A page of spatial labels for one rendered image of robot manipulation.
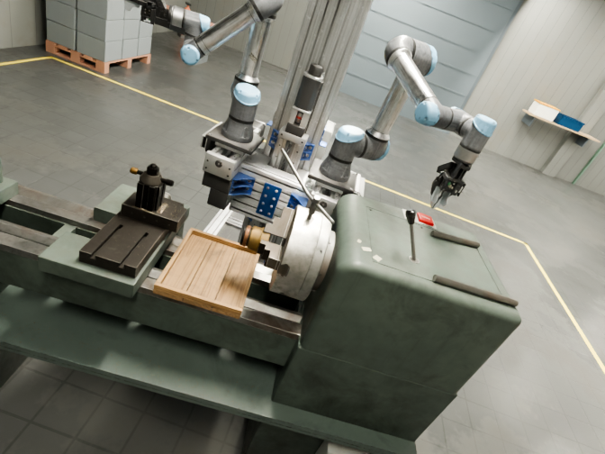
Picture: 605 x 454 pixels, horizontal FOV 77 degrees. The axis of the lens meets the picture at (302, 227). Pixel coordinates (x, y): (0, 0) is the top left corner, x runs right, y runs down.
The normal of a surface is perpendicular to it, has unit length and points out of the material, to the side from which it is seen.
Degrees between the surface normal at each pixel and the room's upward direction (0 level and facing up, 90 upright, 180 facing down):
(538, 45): 90
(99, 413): 0
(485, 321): 90
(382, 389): 90
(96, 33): 90
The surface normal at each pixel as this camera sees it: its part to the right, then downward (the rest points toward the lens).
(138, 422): 0.32, -0.80
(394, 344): -0.09, 0.52
